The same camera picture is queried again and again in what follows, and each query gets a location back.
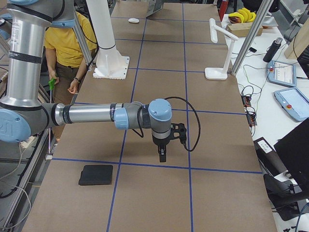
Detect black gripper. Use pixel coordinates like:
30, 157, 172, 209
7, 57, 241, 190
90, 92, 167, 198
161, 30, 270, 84
157, 142, 169, 162

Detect black mouse pad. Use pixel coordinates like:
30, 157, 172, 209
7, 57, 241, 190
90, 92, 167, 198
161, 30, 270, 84
78, 165, 113, 186

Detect grey laptop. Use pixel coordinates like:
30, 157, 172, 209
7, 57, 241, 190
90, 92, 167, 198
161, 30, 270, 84
146, 0, 165, 17

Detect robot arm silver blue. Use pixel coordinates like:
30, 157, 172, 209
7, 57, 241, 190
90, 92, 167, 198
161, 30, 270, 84
0, 0, 172, 162

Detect white desk lamp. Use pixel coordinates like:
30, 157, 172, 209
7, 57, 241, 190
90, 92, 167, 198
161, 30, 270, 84
204, 18, 239, 80

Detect white computer mouse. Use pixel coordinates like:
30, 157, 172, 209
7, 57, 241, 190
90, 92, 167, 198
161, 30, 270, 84
128, 18, 140, 24

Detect brown paper table cover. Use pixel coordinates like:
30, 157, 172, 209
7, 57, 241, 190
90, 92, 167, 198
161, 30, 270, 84
23, 1, 276, 232

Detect black monitor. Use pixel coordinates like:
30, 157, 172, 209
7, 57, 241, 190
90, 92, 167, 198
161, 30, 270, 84
274, 119, 309, 189

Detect upper blue teach pendant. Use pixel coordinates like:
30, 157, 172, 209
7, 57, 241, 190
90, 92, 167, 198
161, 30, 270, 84
267, 60, 297, 87

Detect blue teach pendant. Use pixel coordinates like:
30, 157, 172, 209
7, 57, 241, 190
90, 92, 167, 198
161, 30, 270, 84
267, 60, 297, 87
274, 87, 309, 122

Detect lower blue teach pendant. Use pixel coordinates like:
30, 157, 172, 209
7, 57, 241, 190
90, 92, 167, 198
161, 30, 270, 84
274, 87, 309, 122

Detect brown cardboard box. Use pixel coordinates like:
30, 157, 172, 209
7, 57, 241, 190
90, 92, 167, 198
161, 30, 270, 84
225, 22, 253, 37

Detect black water bottle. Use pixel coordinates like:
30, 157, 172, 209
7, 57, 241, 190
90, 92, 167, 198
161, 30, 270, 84
263, 37, 283, 63

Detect yellow bananas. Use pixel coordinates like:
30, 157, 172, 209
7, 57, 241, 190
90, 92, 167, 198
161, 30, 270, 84
228, 8, 256, 24

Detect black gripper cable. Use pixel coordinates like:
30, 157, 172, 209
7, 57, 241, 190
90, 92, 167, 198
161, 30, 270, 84
131, 96, 202, 152

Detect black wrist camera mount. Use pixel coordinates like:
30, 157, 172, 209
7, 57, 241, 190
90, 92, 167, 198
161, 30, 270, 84
169, 123, 187, 145

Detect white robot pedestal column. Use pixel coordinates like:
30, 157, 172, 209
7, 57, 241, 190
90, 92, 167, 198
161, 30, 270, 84
86, 0, 129, 79

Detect green handled grabber tool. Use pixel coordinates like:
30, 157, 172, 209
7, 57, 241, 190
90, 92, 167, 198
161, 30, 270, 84
46, 78, 56, 160

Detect aluminium frame post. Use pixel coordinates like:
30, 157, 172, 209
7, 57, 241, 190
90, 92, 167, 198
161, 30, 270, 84
230, 0, 273, 76

